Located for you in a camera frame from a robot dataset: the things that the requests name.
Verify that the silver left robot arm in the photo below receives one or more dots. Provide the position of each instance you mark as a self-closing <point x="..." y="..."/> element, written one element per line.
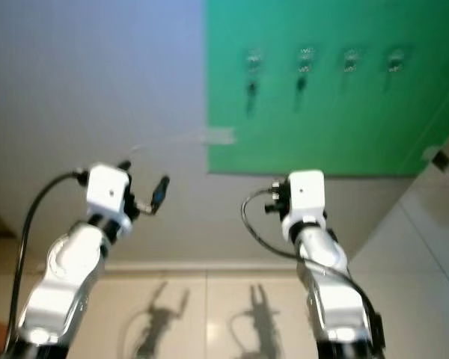
<point x="63" y="284"/>

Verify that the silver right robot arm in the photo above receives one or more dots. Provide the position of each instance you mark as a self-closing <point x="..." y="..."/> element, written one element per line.
<point x="325" y="284"/>

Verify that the grey tape strip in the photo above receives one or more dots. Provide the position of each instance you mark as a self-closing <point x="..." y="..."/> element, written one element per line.
<point x="219" y="136"/>

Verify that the small grey tape piece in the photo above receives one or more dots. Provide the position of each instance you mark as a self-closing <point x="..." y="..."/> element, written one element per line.
<point x="432" y="153"/>

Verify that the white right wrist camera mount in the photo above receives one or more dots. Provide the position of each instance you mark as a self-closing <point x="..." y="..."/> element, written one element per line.
<point x="306" y="194"/>

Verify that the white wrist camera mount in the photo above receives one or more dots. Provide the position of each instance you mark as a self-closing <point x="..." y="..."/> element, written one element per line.
<point x="108" y="188"/>
<point x="306" y="194"/>

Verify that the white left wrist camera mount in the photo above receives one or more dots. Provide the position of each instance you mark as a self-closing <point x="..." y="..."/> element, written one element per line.
<point x="108" y="188"/>

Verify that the green wall board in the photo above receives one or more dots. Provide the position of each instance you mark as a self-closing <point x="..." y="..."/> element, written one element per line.
<point x="329" y="134"/>

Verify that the clear wall hook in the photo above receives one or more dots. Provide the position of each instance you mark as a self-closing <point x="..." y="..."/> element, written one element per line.
<point x="304" y="58"/>
<point x="350" y="60"/>
<point x="395" y="60"/>
<point x="252" y="60"/>

